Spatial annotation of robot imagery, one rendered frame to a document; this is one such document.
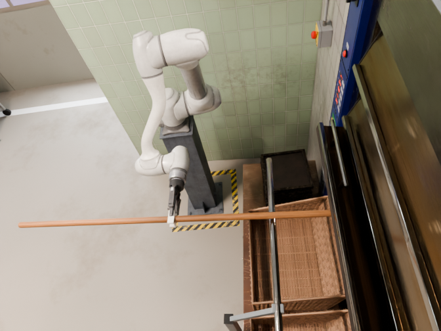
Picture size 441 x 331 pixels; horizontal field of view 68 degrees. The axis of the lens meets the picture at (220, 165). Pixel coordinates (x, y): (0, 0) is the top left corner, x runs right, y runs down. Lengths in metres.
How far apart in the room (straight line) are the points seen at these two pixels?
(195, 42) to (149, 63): 0.22
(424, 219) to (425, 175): 0.10
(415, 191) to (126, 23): 1.90
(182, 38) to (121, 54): 1.05
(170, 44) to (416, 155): 1.00
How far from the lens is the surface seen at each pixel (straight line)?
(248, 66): 2.38
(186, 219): 1.52
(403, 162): 0.99
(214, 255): 2.73
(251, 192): 2.26
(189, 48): 1.45
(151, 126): 1.62
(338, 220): 1.22
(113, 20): 2.32
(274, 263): 1.42
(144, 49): 1.48
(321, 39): 1.89
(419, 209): 0.92
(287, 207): 2.01
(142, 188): 3.23
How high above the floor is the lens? 2.52
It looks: 53 degrees down
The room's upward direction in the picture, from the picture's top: 15 degrees counter-clockwise
